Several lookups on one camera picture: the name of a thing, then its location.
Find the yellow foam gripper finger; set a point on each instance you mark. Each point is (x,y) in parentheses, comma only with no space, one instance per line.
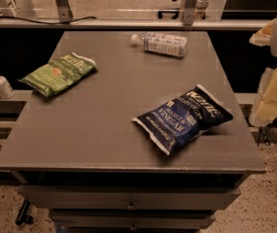
(262,37)
(264,109)

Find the blue salt vinegar chip bag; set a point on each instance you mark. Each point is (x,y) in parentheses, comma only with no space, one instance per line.
(177,122)

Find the white pump dispenser bottle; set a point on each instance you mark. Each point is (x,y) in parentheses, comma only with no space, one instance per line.
(6,91)

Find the grey top drawer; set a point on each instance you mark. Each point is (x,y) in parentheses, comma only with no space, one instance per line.
(129,197)

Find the grey drawer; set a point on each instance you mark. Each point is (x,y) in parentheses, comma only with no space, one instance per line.
(129,197)
(132,219)

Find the green jalapeno chip bag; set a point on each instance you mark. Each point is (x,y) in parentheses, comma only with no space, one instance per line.
(59,74)

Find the grey lower drawer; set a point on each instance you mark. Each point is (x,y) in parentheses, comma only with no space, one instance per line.
(132,219)

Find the clear plastic water bottle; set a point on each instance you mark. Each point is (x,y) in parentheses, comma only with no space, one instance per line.
(161,43)

